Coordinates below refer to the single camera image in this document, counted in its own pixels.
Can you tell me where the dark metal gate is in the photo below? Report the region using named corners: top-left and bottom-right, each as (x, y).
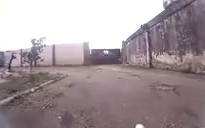
top-left (89, 48), bottom-right (123, 66)

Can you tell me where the brown dirt road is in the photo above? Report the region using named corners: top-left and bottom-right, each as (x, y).
top-left (0, 63), bottom-right (205, 128)

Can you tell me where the small green tree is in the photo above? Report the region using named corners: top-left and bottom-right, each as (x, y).
top-left (22, 36), bottom-right (48, 70)

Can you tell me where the concrete kerb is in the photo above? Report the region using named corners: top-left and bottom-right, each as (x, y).
top-left (0, 74), bottom-right (68, 110)

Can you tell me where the weedy ground patch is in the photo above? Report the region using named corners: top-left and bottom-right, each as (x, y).
top-left (0, 68), bottom-right (65, 104)

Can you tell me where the pale panel wall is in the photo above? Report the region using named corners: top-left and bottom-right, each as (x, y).
top-left (4, 41), bottom-right (91, 67)

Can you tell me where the weathered grey concrete wall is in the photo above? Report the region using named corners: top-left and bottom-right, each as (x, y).
top-left (121, 0), bottom-right (205, 75)

